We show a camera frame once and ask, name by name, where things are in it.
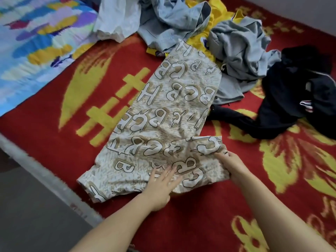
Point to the person's right hand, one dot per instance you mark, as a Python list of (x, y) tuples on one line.
[(233, 162)]

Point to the person's left hand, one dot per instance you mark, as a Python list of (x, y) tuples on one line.
[(160, 190)]

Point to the pile of mixed clothes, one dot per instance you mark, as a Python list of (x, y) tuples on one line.
[(236, 49)]

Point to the person's right forearm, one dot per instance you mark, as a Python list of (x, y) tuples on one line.
[(283, 217)]

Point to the person's left forearm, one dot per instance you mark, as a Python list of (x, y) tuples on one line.
[(115, 231)]

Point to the white bed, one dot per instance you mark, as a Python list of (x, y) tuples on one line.
[(42, 181)]

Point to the red bedsheet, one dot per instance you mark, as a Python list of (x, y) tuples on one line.
[(210, 223)]

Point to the colourful patterned pillow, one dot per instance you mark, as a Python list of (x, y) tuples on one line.
[(36, 44)]

